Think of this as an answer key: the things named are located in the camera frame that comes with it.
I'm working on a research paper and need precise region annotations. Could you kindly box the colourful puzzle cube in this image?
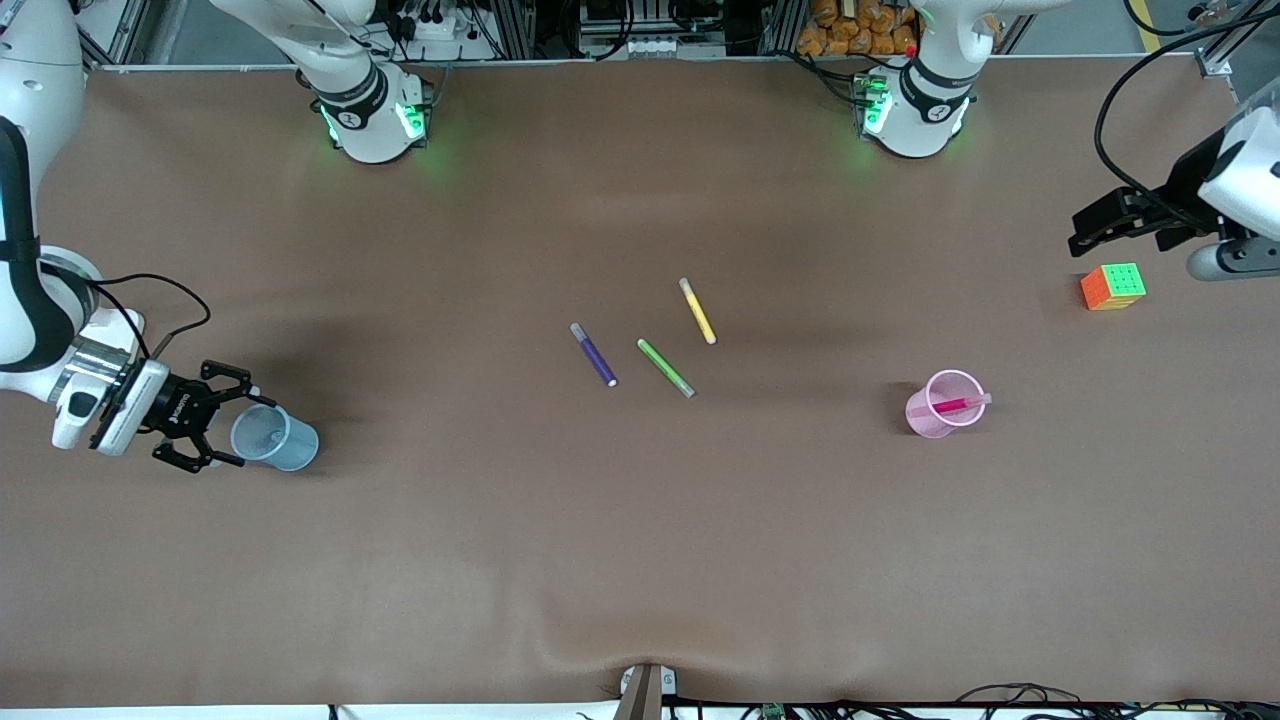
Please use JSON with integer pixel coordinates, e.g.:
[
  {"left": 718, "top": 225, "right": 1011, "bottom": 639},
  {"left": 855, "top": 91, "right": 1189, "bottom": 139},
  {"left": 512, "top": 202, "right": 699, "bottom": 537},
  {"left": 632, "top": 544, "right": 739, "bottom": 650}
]
[{"left": 1080, "top": 263, "right": 1147, "bottom": 312}]

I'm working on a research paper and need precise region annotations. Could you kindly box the light blue mesh cup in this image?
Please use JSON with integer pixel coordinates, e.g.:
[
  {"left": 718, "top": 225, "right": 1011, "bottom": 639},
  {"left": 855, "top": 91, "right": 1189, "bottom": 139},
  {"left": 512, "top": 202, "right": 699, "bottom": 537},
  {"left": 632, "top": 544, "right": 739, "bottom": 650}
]
[{"left": 231, "top": 403, "right": 320, "bottom": 472}]

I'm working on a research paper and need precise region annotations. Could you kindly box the white lamp stand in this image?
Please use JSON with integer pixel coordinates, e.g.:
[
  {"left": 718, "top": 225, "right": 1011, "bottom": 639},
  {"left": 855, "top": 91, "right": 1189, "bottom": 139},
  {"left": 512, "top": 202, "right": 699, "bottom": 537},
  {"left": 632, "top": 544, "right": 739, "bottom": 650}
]
[{"left": 88, "top": 305, "right": 146, "bottom": 351}]

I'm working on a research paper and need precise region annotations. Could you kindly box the pink mesh cup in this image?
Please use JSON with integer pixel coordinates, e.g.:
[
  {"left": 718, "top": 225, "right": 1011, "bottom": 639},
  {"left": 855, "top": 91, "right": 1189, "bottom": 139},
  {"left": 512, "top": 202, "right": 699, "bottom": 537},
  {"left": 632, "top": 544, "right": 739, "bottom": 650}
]
[{"left": 906, "top": 369, "right": 987, "bottom": 439}]

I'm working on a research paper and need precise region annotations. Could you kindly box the orange snack bag pile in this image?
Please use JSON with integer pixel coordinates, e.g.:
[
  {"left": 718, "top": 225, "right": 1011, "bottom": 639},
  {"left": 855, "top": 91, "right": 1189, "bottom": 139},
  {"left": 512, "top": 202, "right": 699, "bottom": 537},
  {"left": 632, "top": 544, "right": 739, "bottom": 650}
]
[{"left": 797, "top": 0, "right": 919, "bottom": 58}]

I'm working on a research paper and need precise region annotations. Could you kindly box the purple marker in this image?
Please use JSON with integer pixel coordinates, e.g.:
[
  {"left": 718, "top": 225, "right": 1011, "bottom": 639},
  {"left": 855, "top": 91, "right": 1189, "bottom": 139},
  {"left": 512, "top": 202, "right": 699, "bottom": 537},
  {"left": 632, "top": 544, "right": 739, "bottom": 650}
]
[{"left": 570, "top": 322, "right": 618, "bottom": 388}]

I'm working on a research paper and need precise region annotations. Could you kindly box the white power strip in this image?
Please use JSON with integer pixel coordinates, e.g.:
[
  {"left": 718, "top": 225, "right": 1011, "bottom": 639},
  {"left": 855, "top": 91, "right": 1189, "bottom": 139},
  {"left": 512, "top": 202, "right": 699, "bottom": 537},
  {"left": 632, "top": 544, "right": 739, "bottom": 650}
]
[{"left": 398, "top": 12, "right": 459, "bottom": 43}]

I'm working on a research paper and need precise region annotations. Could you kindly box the yellow marker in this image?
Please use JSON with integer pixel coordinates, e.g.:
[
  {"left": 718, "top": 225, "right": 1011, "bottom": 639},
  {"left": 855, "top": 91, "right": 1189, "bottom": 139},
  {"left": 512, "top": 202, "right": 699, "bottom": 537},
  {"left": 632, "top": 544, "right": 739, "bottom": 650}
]
[{"left": 679, "top": 278, "right": 717, "bottom": 345}]

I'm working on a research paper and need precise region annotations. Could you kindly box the green marker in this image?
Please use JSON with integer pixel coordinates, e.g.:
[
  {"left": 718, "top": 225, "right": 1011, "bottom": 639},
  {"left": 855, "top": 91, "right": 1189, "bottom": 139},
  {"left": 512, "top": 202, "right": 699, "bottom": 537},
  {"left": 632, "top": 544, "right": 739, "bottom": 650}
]
[{"left": 637, "top": 339, "right": 696, "bottom": 399}]

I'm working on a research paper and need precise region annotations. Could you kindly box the grey metal equipment rack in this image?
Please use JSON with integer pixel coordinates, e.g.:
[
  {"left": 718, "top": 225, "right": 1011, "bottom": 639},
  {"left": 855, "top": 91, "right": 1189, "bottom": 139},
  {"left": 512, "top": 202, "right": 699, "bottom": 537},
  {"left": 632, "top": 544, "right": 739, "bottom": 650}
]
[{"left": 575, "top": 0, "right": 741, "bottom": 61}]

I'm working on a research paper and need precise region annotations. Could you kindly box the metal table clamp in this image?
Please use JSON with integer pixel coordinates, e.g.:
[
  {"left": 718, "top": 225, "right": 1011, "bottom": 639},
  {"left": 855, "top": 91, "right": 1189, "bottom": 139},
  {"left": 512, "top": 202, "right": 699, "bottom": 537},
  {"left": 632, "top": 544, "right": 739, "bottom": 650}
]
[{"left": 613, "top": 662, "right": 678, "bottom": 720}]

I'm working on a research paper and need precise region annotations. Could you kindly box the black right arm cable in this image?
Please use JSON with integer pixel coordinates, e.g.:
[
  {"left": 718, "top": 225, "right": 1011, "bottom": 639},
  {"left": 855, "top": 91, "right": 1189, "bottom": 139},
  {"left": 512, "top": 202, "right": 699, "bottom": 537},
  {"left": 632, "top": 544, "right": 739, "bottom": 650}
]
[{"left": 60, "top": 273, "right": 212, "bottom": 361}]

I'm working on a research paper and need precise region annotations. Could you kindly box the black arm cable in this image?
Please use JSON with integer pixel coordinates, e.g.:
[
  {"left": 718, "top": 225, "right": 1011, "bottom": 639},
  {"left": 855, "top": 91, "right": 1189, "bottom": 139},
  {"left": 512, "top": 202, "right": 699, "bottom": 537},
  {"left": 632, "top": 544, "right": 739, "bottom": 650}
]
[
  {"left": 60, "top": 273, "right": 212, "bottom": 361},
  {"left": 1095, "top": 10, "right": 1280, "bottom": 216}
]

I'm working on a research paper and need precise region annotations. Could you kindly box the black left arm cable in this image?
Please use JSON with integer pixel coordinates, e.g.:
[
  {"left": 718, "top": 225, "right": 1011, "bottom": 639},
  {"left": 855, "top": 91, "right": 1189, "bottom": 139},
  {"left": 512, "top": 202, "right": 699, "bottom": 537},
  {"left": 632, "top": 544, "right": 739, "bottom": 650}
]
[{"left": 1095, "top": 10, "right": 1280, "bottom": 216}]

